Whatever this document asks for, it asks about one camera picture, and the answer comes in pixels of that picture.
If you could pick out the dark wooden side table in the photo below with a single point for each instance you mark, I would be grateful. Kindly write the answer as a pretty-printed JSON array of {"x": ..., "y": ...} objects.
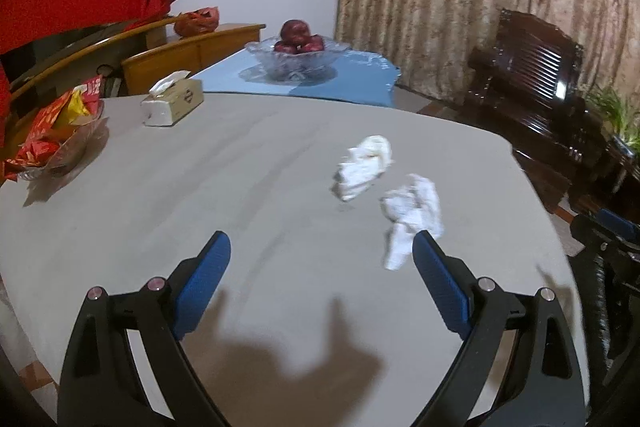
[{"x": 612, "y": 183}]

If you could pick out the glass snack dish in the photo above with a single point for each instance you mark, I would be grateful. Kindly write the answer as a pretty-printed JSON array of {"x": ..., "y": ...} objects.
[{"x": 70, "y": 152}]

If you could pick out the television under red cloth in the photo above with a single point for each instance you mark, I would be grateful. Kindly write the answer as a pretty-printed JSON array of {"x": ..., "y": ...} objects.
[{"x": 48, "y": 51}]

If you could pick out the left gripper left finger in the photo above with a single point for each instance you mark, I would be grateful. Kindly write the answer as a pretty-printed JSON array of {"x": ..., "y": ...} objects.
[{"x": 100, "y": 384}]

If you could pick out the red ornament on cabinet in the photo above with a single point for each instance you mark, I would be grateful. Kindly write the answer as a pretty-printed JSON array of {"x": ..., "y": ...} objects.
[{"x": 199, "y": 22}]

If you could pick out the black trash bin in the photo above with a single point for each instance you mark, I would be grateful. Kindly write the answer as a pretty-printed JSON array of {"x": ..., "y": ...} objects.
[{"x": 610, "y": 320}]

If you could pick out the tissue box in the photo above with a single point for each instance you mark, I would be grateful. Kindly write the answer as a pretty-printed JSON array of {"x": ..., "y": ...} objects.
[{"x": 170, "y": 99}]

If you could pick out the red snack packets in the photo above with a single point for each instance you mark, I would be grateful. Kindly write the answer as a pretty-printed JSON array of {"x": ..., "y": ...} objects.
[{"x": 53, "y": 125}]

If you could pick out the crumpled white tissue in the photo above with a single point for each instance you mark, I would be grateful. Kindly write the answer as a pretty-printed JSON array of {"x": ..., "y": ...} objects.
[
  {"x": 411, "y": 208},
  {"x": 361, "y": 166}
]

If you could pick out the potted green plant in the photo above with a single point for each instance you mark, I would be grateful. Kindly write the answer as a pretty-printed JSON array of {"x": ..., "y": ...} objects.
[{"x": 620, "y": 115}]

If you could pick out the red apples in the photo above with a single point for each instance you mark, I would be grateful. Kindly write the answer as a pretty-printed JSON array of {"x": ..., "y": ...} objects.
[{"x": 296, "y": 38}]

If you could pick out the blue tablecloth side table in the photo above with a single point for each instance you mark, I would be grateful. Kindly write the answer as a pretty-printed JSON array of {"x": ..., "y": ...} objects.
[{"x": 355, "y": 77}]

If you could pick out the dark wooden armchair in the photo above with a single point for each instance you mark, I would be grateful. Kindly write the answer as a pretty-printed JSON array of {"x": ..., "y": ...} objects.
[{"x": 525, "y": 89}]

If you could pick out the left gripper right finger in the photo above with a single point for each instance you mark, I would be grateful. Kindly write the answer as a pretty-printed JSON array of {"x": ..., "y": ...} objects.
[{"x": 542, "y": 383}]

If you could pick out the glass fruit bowl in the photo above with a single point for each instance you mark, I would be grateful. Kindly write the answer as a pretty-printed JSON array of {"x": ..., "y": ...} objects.
[{"x": 302, "y": 67}]

